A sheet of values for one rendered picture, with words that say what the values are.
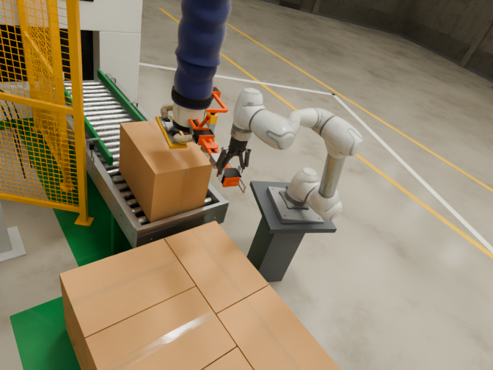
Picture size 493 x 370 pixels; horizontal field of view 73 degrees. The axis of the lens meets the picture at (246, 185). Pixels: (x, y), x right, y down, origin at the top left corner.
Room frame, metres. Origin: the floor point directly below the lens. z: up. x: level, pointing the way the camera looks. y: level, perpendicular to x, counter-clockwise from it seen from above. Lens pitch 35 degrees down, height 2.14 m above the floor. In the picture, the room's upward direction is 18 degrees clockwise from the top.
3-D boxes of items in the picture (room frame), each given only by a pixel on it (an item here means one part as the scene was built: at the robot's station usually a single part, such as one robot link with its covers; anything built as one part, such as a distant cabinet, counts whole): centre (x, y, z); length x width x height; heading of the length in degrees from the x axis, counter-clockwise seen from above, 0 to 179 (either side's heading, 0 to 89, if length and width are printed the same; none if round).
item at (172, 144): (1.67, 0.52, 1.17); 0.34 x 0.10 x 0.05; 36
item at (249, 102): (1.24, 0.08, 1.62); 0.13 x 0.11 x 0.16; 51
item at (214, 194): (2.65, 0.98, 0.50); 2.31 x 0.05 x 0.19; 48
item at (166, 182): (1.86, 0.60, 0.75); 0.60 x 0.40 x 0.40; 46
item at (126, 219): (2.16, 1.42, 0.50); 2.31 x 0.05 x 0.19; 48
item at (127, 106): (2.84, 1.29, 0.60); 1.60 x 0.11 x 0.09; 48
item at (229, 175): (1.24, 0.09, 1.27); 0.08 x 0.07 x 0.05; 36
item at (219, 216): (1.63, 0.32, 0.47); 0.70 x 0.03 x 0.15; 138
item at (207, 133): (1.53, 0.29, 1.27); 0.10 x 0.08 x 0.06; 126
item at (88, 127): (2.44, 1.64, 0.60); 1.60 x 0.11 x 0.09; 48
